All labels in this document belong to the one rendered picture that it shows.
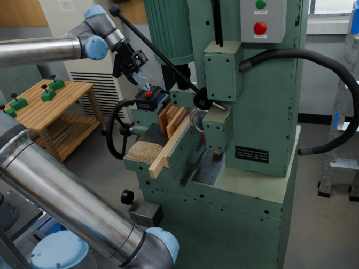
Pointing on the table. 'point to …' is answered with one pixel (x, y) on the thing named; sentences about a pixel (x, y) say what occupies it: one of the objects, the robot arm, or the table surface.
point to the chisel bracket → (182, 96)
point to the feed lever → (203, 101)
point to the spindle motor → (170, 30)
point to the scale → (182, 135)
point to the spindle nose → (184, 74)
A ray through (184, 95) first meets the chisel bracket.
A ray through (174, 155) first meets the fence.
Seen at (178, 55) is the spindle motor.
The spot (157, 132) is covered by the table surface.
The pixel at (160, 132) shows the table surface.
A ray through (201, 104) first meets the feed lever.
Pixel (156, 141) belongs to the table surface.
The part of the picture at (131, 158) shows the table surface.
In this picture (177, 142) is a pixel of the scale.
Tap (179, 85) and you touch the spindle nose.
